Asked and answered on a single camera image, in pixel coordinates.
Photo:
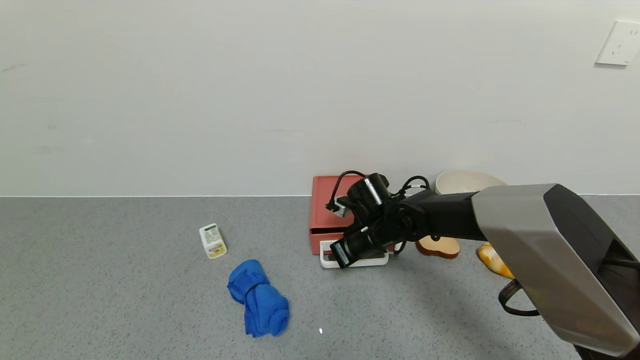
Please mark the blue rolled towel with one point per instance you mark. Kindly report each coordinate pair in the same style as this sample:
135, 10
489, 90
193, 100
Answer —
260, 297

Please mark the brown toast slice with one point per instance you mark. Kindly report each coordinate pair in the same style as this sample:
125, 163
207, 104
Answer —
440, 247

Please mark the orange swirl bread bun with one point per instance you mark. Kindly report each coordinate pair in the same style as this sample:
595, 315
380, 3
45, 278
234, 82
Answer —
492, 260

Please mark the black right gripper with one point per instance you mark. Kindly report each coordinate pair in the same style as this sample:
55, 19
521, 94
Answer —
341, 255

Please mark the white wall socket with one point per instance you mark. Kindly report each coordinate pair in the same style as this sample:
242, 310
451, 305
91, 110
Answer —
619, 44

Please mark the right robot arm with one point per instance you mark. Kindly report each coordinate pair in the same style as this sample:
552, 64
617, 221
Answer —
540, 240

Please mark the small white yellow carton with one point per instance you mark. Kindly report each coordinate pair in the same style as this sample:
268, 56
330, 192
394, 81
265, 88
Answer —
213, 241

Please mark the beige ribbed bowl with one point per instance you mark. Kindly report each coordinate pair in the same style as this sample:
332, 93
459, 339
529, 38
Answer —
462, 181

